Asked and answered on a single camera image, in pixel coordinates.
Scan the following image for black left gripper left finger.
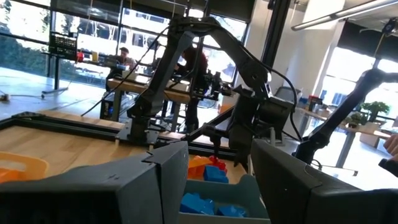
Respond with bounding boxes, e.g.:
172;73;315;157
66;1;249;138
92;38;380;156
0;141;189;224

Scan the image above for blue-grey plastic bin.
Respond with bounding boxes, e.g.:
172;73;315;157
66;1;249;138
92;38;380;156
178;174;271;224

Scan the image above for black ceiling cable reel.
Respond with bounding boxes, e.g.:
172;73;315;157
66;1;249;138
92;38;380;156
381;17;398;37

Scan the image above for wooden workshop table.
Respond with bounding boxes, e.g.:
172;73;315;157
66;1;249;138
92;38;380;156
107;74;192;131

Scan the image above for yellow-orange plastic bin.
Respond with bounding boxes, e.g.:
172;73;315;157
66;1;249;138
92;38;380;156
0;151;50;184

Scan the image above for black standing desk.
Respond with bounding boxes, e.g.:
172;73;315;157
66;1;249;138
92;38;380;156
42;51;106;96

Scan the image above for green potted plant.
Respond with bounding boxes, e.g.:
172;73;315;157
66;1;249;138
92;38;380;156
345;112;366;128
360;101;391;124

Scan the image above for red toy block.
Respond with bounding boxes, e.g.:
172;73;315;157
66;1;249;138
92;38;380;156
208;155;228;172

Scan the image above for black computer tower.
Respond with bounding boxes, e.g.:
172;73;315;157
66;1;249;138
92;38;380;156
99;91;114;121

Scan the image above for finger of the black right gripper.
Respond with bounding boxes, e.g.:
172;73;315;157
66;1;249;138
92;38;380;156
203;123;228;156
233;141;251;171

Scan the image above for long wooden desk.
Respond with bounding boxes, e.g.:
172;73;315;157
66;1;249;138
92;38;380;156
295;107;392;169

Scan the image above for person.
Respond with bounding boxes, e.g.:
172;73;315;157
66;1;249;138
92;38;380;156
174;45;209;133
105;46;137;91

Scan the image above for black dotted display panel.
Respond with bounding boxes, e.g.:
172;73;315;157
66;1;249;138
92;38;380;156
49;32;78;60

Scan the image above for grey mesh office chair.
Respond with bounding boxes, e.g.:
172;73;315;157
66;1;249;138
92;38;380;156
273;86;302;103

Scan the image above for linear ceiling light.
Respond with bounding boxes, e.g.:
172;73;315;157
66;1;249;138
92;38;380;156
291;0;398;32

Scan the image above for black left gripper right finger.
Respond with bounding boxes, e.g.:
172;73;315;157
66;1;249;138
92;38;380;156
249;138;398;224

